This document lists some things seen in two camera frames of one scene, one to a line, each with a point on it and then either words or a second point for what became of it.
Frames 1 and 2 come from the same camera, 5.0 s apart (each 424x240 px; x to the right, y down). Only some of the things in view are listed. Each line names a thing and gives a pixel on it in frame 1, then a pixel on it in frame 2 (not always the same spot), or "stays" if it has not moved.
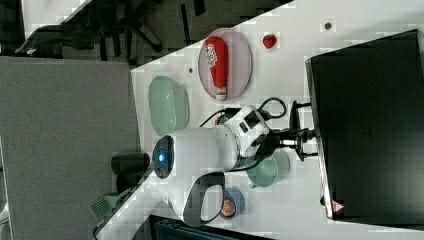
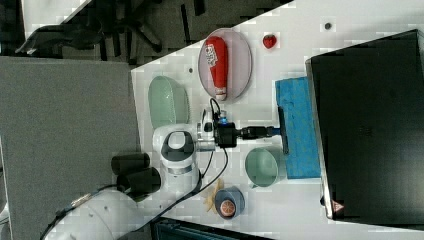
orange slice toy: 228,208 stays
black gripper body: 275,137 → 227,133
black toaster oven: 367,113 stays
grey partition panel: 62,121 stays
